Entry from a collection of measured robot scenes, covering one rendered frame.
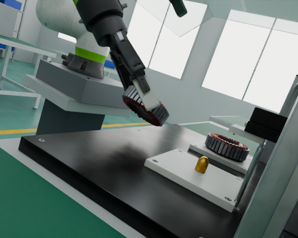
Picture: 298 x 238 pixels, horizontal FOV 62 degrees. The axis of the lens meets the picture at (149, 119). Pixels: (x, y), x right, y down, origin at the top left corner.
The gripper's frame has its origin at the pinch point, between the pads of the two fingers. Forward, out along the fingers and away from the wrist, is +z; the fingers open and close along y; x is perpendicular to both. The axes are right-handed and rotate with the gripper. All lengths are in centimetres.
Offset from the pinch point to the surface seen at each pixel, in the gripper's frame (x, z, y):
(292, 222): -6.9, 25.3, -22.5
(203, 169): -1.6, 15.6, -12.8
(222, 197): 0.0, 18.4, -20.0
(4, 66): 88, -152, 309
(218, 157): -11.2, 18.6, 1.7
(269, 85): -308, 37, 352
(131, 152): 8.1, 7.5, -9.0
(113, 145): 10.4, 5.0, -8.1
